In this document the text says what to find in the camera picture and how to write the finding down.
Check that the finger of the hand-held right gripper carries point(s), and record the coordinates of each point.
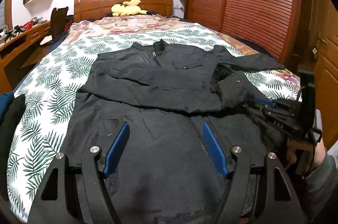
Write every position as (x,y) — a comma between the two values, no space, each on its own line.
(260,110)
(265,102)

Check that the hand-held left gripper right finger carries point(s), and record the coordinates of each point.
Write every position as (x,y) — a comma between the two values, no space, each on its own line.
(214,148)

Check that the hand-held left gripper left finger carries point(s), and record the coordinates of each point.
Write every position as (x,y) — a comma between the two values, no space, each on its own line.
(117,146)

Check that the black jacket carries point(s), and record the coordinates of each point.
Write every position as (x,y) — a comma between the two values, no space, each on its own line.
(158,81)

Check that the person's right forearm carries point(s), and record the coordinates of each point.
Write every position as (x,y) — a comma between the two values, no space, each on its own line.
(324,179)

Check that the person's right hand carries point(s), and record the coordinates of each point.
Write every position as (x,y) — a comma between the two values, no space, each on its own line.
(292,152)

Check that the wooden door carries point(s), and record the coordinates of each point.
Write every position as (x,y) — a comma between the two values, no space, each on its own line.
(327,81)

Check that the leaf print blanket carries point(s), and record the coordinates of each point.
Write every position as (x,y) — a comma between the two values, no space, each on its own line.
(52,97)

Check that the dark cloth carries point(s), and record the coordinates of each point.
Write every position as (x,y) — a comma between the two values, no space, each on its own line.
(10,118)

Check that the floral blanket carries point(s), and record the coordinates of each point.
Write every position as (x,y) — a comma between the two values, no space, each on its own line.
(126,24)

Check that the yellow plush toy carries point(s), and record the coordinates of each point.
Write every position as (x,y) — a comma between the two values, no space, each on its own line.
(126,9)

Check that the dark wooden chair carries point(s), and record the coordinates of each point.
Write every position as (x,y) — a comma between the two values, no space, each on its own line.
(56,20)

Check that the wooden desk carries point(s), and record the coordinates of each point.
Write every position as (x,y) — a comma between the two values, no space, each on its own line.
(15,49)

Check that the wooden headboard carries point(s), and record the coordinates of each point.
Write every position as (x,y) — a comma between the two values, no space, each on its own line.
(97,2)

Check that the red basket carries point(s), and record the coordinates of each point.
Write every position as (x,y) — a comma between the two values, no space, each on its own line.
(29,26)

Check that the black metal tool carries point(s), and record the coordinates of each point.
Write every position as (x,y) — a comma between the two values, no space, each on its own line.
(12,32)

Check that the wall socket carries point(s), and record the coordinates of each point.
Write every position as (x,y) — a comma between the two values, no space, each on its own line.
(177,7)

